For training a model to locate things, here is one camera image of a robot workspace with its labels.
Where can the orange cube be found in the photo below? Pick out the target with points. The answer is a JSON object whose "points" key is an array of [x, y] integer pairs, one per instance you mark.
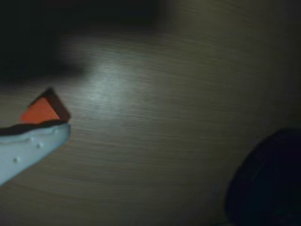
{"points": [[41, 110]]}

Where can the dark round object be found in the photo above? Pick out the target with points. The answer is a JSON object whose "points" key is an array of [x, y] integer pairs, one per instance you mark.
{"points": [[270, 183]]}

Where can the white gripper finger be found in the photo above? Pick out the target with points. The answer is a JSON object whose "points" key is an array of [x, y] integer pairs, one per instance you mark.
{"points": [[26, 148]]}

